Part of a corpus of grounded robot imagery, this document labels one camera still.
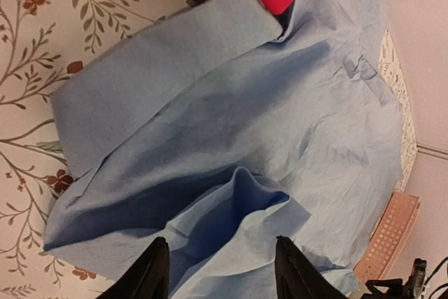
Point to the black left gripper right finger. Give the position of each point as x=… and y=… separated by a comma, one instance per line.
x=296, y=277

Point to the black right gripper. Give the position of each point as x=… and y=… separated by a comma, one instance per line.
x=414, y=288

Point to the floral patterned tablecloth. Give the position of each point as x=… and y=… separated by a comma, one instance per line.
x=44, y=44

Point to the light blue shirt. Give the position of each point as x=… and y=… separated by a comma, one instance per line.
x=221, y=129

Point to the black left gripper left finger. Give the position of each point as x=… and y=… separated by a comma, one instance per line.
x=147, y=278

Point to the pink perforated plastic basket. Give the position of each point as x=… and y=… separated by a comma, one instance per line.
x=389, y=237

